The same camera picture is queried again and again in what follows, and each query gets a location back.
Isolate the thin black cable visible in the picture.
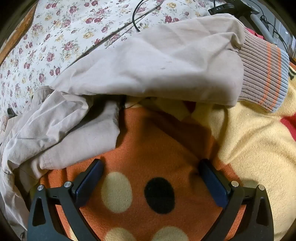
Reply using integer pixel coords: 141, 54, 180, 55
260, 15, 289, 49

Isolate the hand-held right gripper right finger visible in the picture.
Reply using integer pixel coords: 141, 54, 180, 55
199, 159, 275, 241

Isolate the beige jacket with striped cuffs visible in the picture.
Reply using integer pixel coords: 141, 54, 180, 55
0, 13, 290, 239

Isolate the grey metal tube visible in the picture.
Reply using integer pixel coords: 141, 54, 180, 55
248, 14, 276, 45

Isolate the orange yellow printed blanket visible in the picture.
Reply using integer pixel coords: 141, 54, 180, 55
30, 27, 296, 241

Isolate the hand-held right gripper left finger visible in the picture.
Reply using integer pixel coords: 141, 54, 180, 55
27, 159, 104, 241

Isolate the black desk device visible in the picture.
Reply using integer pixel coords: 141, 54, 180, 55
208, 0, 258, 17

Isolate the floral bed sheet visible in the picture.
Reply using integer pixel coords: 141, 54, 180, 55
0, 0, 219, 116

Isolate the wooden bed frame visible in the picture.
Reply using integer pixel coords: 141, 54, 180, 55
0, 5, 38, 66

